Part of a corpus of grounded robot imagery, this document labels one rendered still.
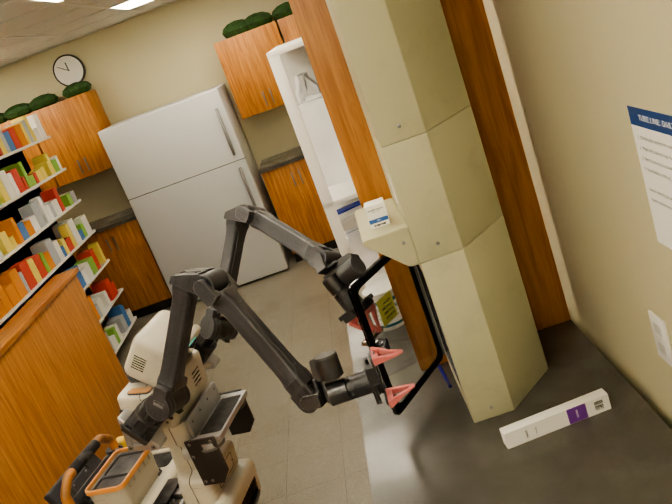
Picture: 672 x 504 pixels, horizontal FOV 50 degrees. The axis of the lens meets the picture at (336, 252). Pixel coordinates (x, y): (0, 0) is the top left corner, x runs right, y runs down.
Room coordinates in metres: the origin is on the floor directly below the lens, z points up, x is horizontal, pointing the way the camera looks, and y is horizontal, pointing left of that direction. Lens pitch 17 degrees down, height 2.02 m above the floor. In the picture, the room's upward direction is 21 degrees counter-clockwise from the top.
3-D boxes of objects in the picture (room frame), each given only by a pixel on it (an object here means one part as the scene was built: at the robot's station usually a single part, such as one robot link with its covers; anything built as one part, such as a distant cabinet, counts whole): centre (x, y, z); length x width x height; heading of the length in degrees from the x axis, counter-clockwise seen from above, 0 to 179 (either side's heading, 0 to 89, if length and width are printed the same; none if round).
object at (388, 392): (1.58, -0.02, 1.17); 0.09 x 0.07 x 0.07; 87
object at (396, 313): (1.86, -0.09, 1.19); 0.30 x 0.01 x 0.40; 140
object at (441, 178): (1.82, -0.32, 1.33); 0.32 x 0.25 x 0.77; 176
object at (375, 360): (1.58, -0.02, 1.24); 0.09 x 0.07 x 0.07; 87
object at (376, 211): (1.77, -0.13, 1.54); 0.05 x 0.05 x 0.06; 82
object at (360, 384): (1.59, 0.05, 1.20); 0.07 x 0.07 x 0.10; 87
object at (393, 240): (1.83, -0.13, 1.46); 0.32 x 0.12 x 0.10; 176
